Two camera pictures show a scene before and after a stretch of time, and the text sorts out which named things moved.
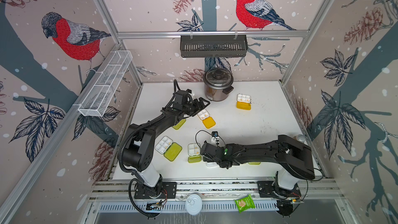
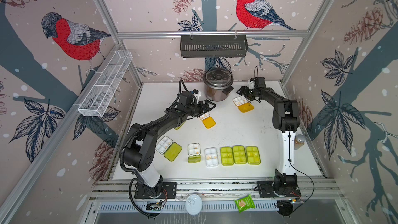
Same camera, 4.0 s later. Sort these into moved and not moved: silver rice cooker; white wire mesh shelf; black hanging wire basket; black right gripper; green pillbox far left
Moved: black right gripper
Not moved: silver rice cooker; white wire mesh shelf; green pillbox far left; black hanging wire basket
